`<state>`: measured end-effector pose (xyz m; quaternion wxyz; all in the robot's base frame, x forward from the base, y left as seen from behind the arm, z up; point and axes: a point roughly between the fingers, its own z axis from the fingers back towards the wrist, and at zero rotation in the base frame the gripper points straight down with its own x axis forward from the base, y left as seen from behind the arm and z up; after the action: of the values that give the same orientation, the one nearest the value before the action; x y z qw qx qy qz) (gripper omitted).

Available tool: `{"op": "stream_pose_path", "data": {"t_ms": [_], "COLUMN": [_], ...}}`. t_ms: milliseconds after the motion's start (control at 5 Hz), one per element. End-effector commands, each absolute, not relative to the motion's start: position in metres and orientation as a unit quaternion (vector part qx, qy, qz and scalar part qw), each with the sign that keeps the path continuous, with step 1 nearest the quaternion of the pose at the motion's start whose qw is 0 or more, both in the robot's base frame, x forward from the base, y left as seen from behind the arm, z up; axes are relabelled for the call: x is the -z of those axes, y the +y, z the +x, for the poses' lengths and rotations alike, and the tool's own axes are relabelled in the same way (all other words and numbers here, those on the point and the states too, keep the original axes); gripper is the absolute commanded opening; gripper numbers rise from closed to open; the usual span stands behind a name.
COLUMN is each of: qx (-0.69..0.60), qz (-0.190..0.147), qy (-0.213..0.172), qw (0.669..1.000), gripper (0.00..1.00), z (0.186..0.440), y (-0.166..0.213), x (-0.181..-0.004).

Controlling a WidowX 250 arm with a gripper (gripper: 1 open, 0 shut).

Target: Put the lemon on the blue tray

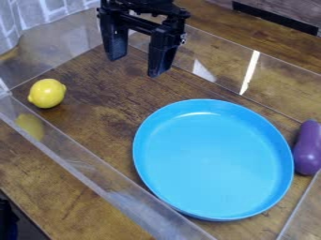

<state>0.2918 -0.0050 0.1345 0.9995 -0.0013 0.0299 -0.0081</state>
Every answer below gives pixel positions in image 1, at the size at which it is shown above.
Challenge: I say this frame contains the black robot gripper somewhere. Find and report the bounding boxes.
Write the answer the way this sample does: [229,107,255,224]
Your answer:
[97,0,191,78]

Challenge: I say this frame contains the blue round tray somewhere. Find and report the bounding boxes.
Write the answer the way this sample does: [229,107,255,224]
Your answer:
[132,99,293,221]

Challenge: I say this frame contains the black baseboard strip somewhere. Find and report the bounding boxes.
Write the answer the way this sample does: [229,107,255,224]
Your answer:
[231,1,319,36]

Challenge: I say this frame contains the dark object at table edge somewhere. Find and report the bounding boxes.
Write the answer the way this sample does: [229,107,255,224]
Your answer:
[0,198,19,240]

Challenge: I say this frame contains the purple toy eggplant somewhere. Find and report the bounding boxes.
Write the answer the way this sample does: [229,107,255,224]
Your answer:
[291,120,321,175]

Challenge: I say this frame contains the yellow lemon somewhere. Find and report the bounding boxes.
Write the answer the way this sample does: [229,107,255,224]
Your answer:
[28,79,67,109]

